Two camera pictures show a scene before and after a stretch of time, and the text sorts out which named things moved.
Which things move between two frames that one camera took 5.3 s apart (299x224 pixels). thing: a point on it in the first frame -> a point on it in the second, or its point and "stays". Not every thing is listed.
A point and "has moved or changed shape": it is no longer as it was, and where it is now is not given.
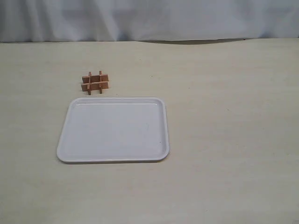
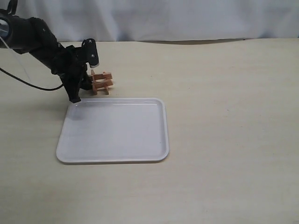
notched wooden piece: (95, 78) has moved or changed shape
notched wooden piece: (100, 81) -> (106, 76)
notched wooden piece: (95, 86) has moved or changed shape
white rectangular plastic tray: (109, 129) stays
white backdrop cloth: (95, 20) stays
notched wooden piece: (89, 82) has moved or changed shape
